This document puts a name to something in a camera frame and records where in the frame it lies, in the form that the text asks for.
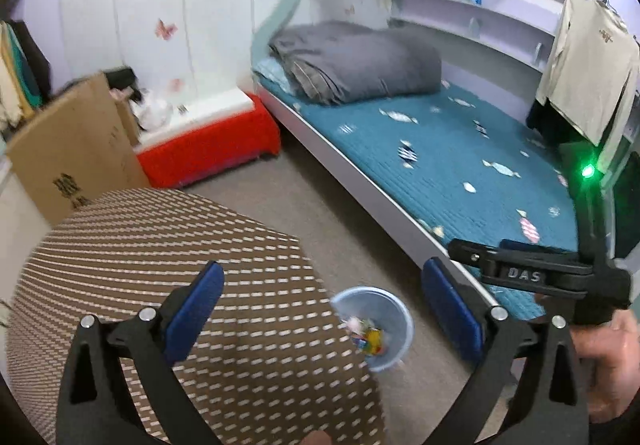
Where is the grey folded quilt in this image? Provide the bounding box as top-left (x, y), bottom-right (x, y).
top-left (269, 22), bottom-right (442, 106)

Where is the black hanging garment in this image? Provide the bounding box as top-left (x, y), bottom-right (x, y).
top-left (526, 101), bottom-right (585, 147)

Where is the person's right hand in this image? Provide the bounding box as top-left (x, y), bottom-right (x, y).
top-left (570, 309), bottom-right (639, 425)

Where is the light blue trash bin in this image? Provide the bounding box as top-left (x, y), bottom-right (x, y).
top-left (331, 286), bottom-right (414, 373)

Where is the white plastic bag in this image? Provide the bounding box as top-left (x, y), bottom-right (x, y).
top-left (130, 90), bottom-right (174, 132)

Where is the red covered bench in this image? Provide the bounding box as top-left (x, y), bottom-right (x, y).
top-left (138, 93), bottom-right (281, 188)

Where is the brown polka dot tablecloth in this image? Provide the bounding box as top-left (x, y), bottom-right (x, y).
top-left (8, 188), bottom-right (385, 444)

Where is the teal quilted bed mattress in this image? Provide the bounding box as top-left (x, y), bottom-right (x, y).
top-left (252, 56), bottom-right (582, 321)

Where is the large cardboard box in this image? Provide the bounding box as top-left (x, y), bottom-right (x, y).
top-left (6, 74), bottom-right (150, 225)

